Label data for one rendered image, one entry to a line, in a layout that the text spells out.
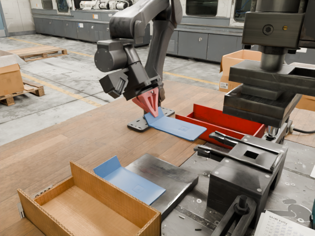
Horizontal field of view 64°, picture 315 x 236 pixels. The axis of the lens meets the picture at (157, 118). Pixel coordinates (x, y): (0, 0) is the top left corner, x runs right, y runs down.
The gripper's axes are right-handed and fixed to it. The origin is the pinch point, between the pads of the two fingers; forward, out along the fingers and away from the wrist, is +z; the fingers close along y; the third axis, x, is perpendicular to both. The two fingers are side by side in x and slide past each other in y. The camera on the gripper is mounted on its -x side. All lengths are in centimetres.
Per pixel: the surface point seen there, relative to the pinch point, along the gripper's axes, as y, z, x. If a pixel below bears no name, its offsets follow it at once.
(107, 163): -2.6, 4.7, -18.6
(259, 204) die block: 26.4, 20.2, -12.2
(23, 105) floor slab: -306, -63, 87
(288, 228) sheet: 30.1, 24.0, -13.3
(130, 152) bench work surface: -8.4, 6.9, -7.0
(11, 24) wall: -918, -470, 423
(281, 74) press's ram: 35.6, 0.5, -5.5
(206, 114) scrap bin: -0.3, 9.0, 23.2
